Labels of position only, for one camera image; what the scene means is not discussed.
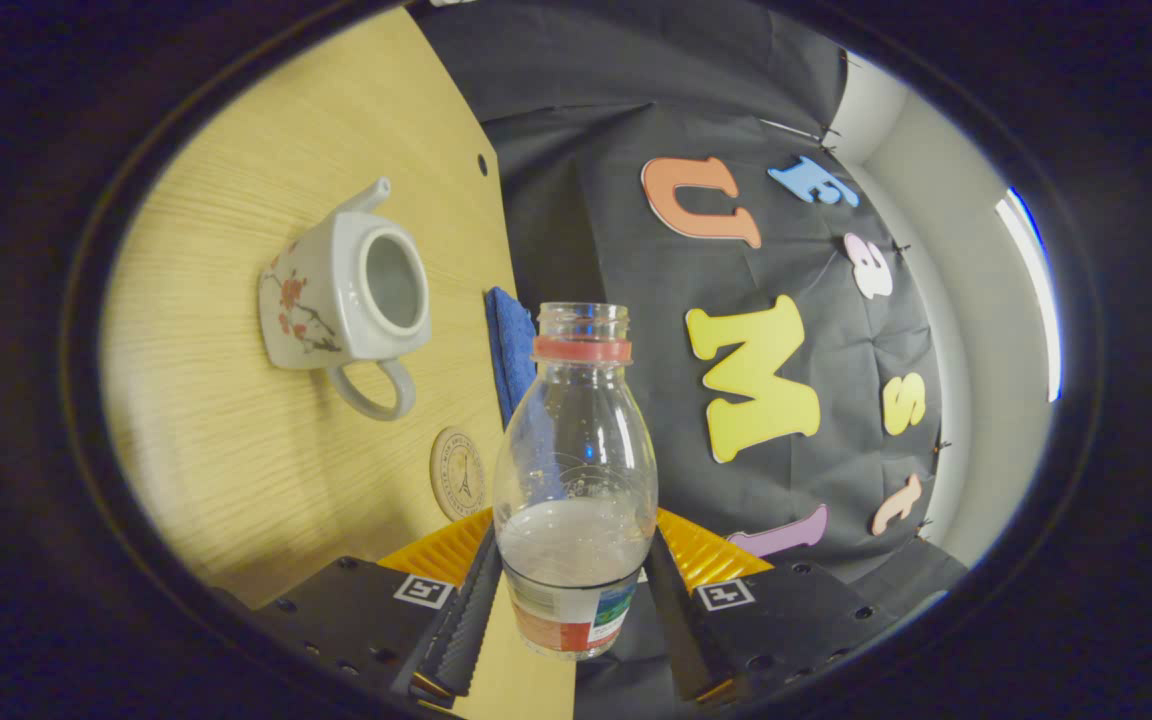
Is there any round beige coaster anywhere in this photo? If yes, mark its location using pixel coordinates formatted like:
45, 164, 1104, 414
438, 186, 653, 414
429, 427, 488, 522

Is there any blue towel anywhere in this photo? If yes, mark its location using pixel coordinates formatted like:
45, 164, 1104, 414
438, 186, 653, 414
484, 287, 540, 429

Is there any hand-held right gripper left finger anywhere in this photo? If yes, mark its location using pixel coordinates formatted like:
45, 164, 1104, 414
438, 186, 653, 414
219, 508, 505, 706

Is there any black backdrop cloth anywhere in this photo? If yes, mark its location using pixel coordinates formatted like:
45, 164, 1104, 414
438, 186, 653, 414
406, 0, 972, 720

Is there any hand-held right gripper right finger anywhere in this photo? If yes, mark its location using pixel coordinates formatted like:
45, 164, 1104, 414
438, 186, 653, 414
641, 508, 902, 706

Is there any clear plastic water bottle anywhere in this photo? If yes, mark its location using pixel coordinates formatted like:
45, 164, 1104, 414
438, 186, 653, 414
492, 302, 659, 661

